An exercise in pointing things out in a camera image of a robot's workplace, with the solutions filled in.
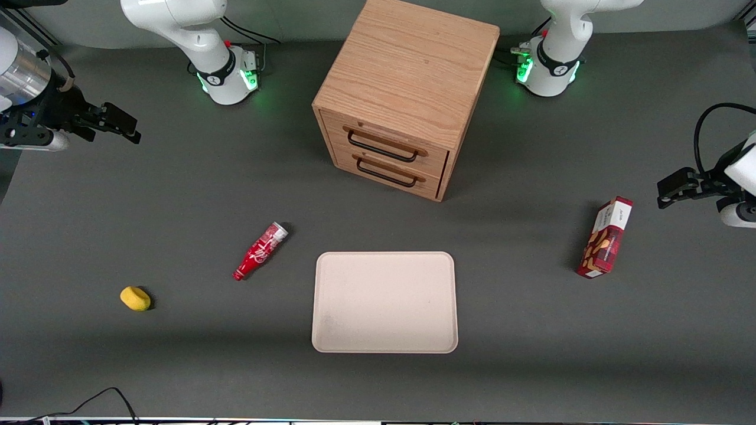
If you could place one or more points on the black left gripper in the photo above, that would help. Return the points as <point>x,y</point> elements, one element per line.
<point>708,180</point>

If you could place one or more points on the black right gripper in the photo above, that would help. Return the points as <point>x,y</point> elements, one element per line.
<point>61,107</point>

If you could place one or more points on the red coke bottle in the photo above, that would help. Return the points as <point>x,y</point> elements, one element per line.
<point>258,252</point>

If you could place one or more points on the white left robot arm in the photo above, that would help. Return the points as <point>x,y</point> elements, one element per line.
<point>555,62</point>

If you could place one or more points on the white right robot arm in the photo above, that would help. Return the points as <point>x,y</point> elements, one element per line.
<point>220,56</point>

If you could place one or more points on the beige plastic tray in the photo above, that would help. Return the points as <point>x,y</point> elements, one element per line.
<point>385,304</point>

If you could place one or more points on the red snack box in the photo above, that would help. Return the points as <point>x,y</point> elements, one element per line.
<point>605,239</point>

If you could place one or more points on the yellow sponge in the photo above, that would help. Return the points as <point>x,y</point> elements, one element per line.
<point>135,298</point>

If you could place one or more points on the wooden drawer cabinet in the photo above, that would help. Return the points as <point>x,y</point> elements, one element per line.
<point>407,71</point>

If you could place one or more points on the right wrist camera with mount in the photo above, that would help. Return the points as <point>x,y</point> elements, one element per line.
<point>29,137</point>

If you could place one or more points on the aluminium frame rail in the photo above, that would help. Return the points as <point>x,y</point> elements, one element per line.
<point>29,26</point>

